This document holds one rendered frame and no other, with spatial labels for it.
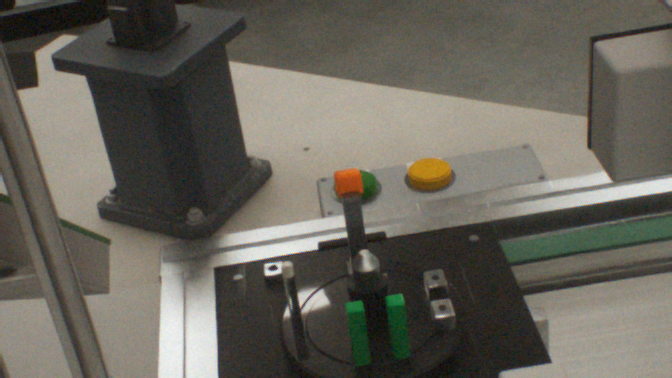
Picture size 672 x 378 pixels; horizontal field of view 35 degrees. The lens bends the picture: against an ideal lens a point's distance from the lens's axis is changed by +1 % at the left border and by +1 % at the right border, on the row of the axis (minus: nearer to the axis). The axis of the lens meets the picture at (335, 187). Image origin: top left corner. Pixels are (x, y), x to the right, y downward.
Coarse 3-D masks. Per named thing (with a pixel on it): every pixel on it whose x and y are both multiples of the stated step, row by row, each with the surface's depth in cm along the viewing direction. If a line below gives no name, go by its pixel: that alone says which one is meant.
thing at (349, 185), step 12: (336, 180) 79; (348, 180) 79; (360, 180) 79; (348, 192) 79; (360, 192) 79; (348, 204) 78; (360, 204) 80; (348, 216) 80; (360, 216) 80; (348, 228) 81; (360, 228) 81; (348, 240) 81; (360, 240) 81
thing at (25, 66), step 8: (8, 56) 67; (16, 56) 69; (24, 56) 70; (32, 56) 71; (8, 64) 67; (16, 64) 69; (24, 64) 70; (32, 64) 71; (16, 72) 68; (24, 72) 70; (32, 72) 71; (16, 80) 68; (24, 80) 70; (32, 80) 71; (16, 88) 68; (24, 88) 70
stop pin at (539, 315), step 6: (534, 312) 80; (540, 312) 80; (534, 318) 80; (540, 318) 79; (546, 318) 79; (540, 324) 80; (546, 324) 80; (540, 330) 80; (546, 330) 80; (546, 336) 80; (546, 342) 81; (546, 348) 81
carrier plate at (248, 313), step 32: (480, 224) 89; (288, 256) 89; (320, 256) 88; (384, 256) 87; (416, 256) 87; (448, 256) 86; (480, 256) 86; (224, 288) 86; (256, 288) 86; (480, 288) 83; (512, 288) 82; (224, 320) 83; (256, 320) 82; (480, 320) 79; (512, 320) 79; (224, 352) 80; (256, 352) 79; (480, 352) 77; (512, 352) 76; (544, 352) 76
